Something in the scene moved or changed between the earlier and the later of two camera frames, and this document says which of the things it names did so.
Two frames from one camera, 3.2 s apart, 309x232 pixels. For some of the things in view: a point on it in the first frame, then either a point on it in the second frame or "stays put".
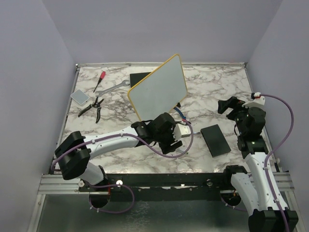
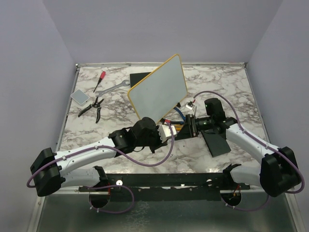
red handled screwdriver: [102, 76] stays put
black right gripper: [233, 102] -> [188, 130]
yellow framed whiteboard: [161, 91] stays put
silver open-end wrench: [124, 83] stays put
